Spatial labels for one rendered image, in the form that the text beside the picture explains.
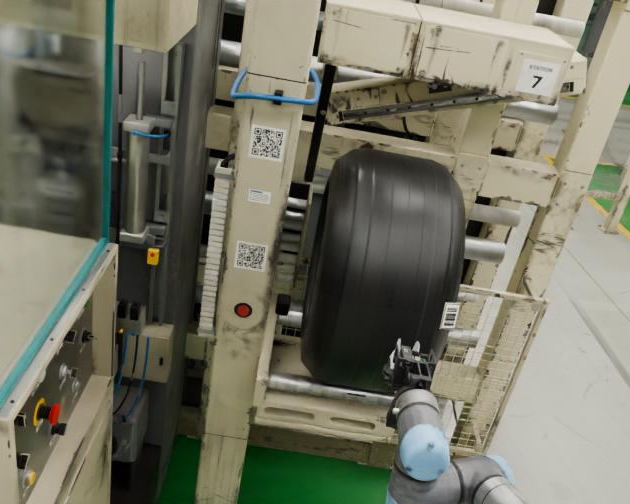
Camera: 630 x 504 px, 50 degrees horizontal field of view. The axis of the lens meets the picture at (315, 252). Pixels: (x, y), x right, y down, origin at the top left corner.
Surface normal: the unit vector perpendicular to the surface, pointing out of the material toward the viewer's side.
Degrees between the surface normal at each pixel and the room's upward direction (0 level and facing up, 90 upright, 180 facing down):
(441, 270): 56
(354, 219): 43
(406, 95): 90
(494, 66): 90
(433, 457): 84
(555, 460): 0
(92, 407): 0
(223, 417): 90
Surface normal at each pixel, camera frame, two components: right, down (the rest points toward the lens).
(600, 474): 0.17, -0.86
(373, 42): -0.04, 0.49
